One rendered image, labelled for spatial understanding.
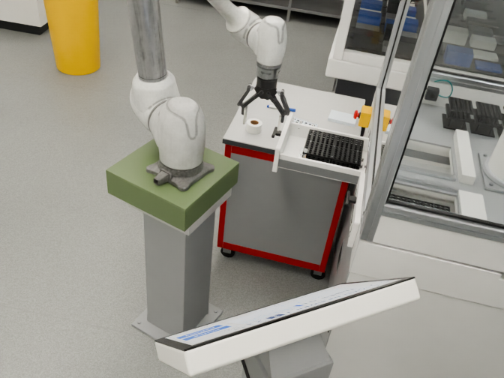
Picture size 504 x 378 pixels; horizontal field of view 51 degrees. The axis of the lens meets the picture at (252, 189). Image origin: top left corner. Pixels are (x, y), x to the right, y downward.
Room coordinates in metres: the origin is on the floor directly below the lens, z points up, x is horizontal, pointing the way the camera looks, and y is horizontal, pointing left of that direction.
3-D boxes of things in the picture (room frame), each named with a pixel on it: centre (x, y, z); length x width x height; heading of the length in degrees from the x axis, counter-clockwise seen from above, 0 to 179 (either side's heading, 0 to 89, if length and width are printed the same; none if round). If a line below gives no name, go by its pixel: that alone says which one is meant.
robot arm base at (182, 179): (1.48, 0.27, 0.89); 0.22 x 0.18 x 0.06; 150
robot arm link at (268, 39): (1.76, 0.01, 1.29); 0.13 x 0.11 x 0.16; 38
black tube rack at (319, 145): (1.73, -0.30, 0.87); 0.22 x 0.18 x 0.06; 81
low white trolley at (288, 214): (2.16, -0.18, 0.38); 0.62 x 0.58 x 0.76; 171
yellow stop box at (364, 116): (2.04, -0.45, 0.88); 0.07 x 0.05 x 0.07; 171
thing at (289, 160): (1.72, -0.31, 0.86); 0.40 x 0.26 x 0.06; 81
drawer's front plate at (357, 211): (1.40, -0.37, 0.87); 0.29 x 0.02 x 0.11; 171
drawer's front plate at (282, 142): (1.76, -0.10, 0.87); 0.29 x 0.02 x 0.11; 171
